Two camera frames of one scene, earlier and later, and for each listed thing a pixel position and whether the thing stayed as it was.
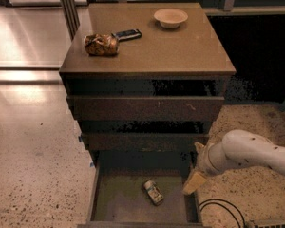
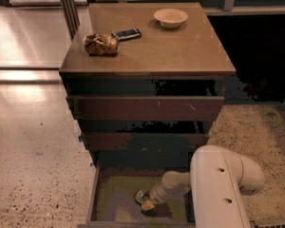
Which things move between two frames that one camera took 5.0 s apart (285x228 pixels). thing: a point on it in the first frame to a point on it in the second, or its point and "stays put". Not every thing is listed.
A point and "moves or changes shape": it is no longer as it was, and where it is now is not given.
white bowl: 170,18 stays put
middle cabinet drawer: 143,142 stays put
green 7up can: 154,191 moves or changes shape
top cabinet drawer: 107,108 stays put
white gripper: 205,162 to 157,195
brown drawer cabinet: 145,82 stays put
